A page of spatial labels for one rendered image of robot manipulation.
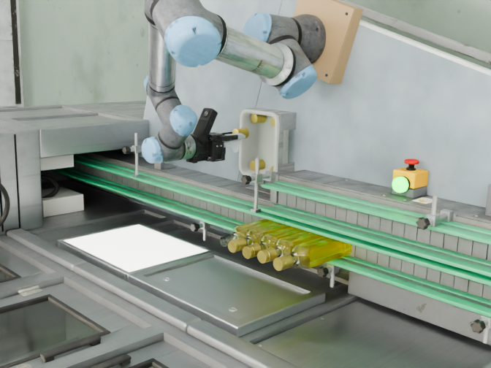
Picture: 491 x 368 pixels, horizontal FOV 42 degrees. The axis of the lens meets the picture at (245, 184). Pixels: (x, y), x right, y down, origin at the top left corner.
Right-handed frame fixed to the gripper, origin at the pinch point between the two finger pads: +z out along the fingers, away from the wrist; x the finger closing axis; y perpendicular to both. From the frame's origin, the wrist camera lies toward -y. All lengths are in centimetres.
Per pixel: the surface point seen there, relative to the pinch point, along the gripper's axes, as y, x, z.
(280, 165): 10.0, 10.1, 9.9
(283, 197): 18.3, 17.7, 3.4
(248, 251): 26.5, 31.0, -24.9
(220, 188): 20.8, -12.4, 4.0
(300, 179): 11.5, 23.9, 3.7
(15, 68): -7, -348, 88
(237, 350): 40, 51, -48
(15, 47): -24, -347, 89
